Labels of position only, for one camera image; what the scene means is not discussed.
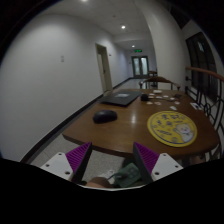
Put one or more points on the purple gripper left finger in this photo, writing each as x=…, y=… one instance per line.
x=70, y=166

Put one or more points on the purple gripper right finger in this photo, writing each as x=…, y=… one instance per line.
x=153, y=166

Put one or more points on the round yellow cartoon mouse pad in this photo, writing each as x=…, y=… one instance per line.
x=172, y=128

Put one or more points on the black computer mouse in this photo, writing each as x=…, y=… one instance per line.
x=104, y=116

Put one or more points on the small black box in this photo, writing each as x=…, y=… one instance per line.
x=144, y=97

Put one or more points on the closed dark laptop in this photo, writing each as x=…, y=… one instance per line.
x=121, y=98

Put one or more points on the white card on table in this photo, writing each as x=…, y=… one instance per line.
x=157, y=91

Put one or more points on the photo card at table edge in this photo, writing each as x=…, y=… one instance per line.
x=196, y=106

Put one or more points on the wooden chair at table end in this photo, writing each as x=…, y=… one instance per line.
x=158, y=79

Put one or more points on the wooden handrail with black railing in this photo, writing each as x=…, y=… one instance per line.
x=206, y=88

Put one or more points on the glass double door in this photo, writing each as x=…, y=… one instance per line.
x=140, y=66

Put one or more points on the beige side door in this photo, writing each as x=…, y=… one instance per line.
x=104, y=68

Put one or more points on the green exit sign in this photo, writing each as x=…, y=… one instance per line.
x=138, y=50

